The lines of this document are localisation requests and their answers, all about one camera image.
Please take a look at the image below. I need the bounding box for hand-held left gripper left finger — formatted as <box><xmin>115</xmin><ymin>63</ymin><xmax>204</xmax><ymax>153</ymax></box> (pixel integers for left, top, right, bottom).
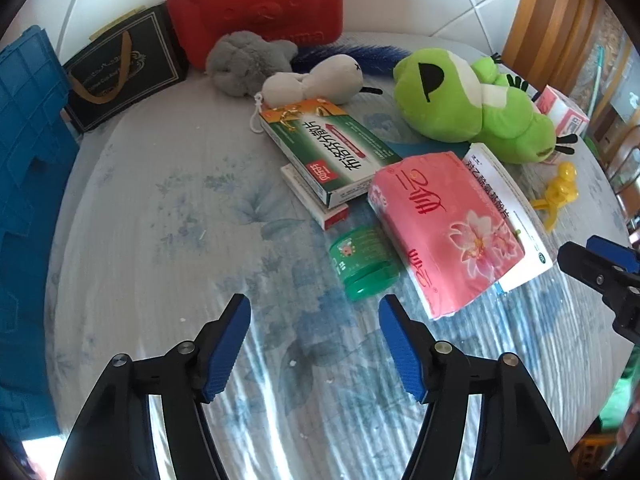
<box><xmin>54</xmin><ymin>294</ymin><xmax>252</xmax><ymax>480</ymax></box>

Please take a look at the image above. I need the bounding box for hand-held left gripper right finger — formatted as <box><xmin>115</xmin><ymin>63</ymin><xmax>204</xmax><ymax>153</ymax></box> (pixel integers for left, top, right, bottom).
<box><xmin>378</xmin><ymin>294</ymin><xmax>573</xmax><ymax>480</ymax></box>

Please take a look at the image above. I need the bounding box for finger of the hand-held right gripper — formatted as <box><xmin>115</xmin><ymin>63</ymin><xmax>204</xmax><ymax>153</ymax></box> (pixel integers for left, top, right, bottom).
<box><xmin>586</xmin><ymin>235</ymin><xmax>640</xmax><ymax>273</ymax></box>
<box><xmin>557</xmin><ymin>241</ymin><xmax>640</xmax><ymax>302</ymax></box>

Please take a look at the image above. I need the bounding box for green plastic jar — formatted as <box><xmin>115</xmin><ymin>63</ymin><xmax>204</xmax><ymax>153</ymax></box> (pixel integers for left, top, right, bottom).
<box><xmin>328</xmin><ymin>226</ymin><xmax>401</xmax><ymax>302</ymax></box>

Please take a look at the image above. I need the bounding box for blue plastic crate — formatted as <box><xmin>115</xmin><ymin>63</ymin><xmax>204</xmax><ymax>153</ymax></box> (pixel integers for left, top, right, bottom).
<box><xmin>0</xmin><ymin>25</ymin><xmax>81</xmax><ymax>441</ymax></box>

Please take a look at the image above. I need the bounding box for yellow toy figure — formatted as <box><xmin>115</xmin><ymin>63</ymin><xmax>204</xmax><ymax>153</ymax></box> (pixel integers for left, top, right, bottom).
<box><xmin>530</xmin><ymin>161</ymin><xmax>578</xmax><ymax>233</ymax></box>

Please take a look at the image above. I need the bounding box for green bundle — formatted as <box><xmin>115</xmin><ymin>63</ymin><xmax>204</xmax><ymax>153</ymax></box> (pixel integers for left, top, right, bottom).
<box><xmin>597</xmin><ymin>375</ymin><xmax>633</xmax><ymax>433</ymax></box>

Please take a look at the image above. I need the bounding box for wooden chair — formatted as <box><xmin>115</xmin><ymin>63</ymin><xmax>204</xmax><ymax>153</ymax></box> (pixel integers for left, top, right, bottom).
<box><xmin>590</xmin><ymin>105</ymin><xmax>640</xmax><ymax>211</ymax></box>

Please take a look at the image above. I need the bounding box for long white box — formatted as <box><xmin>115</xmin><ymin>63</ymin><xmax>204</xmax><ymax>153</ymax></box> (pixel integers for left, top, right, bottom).
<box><xmin>462</xmin><ymin>142</ymin><xmax>555</xmax><ymax>293</ymax></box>

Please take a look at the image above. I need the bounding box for pink tissue packet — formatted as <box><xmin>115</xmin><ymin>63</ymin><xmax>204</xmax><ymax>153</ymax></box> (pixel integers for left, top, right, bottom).
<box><xmin>367</xmin><ymin>151</ymin><xmax>526</xmax><ymax>321</ymax></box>

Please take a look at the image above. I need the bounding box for pink and white box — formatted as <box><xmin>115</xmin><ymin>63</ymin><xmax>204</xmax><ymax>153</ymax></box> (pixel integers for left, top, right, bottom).
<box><xmin>532</xmin><ymin>85</ymin><xmax>592</xmax><ymax>166</ymax></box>

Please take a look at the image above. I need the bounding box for white box with red end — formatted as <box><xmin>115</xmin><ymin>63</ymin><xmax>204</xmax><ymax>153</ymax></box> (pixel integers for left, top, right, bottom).
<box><xmin>280</xmin><ymin>162</ymin><xmax>351</xmax><ymax>232</ymax></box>

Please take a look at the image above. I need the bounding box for green frog plush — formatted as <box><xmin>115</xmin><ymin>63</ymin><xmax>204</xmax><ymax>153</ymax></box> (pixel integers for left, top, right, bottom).
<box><xmin>392</xmin><ymin>49</ymin><xmax>580</xmax><ymax>165</ymax></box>

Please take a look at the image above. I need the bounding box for green and white medicine box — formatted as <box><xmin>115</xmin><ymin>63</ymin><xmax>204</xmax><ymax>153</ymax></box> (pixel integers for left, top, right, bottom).
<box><xmin>259</xmin><ymin>97</ymin><xmax>405</xmax><ymax>208</ymax></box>

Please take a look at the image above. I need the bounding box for white plush toy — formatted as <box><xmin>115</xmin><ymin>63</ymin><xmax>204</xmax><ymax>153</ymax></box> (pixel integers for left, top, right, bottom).
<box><xmin>250</xmin><ymin>54</ymin><xmax>383</xmax><ymax>136</ymax></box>

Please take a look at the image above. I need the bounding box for grey plush toy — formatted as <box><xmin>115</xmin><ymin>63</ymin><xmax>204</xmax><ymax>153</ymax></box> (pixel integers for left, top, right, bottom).
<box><xmin>206</xmin><ymin>31</ymin><xmax>299</xmax><ymax>98</ymax></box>

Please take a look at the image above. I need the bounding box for dark blue feather duster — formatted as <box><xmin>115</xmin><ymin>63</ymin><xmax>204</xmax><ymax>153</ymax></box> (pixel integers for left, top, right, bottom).
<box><xmin>290</xmin><ymin>44</ymin><xmax>408</xmax><ymax>78</ymax></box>

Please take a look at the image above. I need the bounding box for black gift box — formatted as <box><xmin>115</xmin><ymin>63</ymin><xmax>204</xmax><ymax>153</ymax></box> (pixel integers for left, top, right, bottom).
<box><xmin>62</xmin><ymin>2</ymin><xmax>190</xmax><ymax>133</ymax></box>

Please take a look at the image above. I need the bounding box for red carrying case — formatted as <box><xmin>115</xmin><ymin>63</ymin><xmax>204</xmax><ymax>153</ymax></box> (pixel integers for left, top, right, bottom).
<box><xmin>165</xmin><ymin>0</ymin><xmax>346</xmax><ymax>72</ymax></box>

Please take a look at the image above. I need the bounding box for teal hose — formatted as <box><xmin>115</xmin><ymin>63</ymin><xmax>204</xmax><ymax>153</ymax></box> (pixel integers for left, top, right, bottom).
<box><xmin>586</xmin><ymin>44</ymin><xmax>607</xmax><ymax>126</ymax></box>

